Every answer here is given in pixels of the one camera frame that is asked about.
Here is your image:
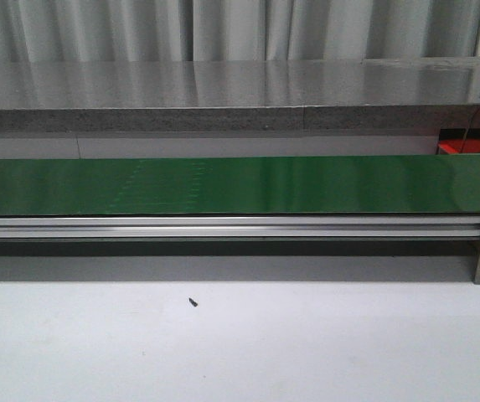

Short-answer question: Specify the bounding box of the aluminium conveyor side rail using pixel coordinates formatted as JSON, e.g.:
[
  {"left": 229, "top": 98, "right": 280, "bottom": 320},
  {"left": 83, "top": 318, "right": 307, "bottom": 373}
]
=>
[{"left": 0, "top": 215, "right": 480, "bottom": 240}]

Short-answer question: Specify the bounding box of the grey stone counter shelf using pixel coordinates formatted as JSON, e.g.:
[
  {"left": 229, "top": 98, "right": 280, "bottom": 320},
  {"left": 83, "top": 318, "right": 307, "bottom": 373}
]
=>
[{"left": 0, "top": 57, "right": 480, "bottom": 132}]

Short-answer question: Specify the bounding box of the green conveyor belt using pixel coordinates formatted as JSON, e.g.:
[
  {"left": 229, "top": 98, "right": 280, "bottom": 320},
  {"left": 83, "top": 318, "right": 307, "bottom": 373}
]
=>
[{"left": 0, "top": 154, "right": 480, "bottom": 216}]

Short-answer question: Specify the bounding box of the grey pleated curtain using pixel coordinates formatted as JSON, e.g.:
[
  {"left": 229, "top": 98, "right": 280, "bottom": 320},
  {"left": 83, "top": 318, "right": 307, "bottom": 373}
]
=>
[{"left": 0, "top": 1, "right": 480, "bottom": 62}]

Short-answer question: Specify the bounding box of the red plastic tray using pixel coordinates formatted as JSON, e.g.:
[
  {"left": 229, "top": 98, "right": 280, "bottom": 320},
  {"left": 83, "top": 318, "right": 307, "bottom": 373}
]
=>
[{"left": 436, "top": 129, "right": 480, "bottom": 154}]

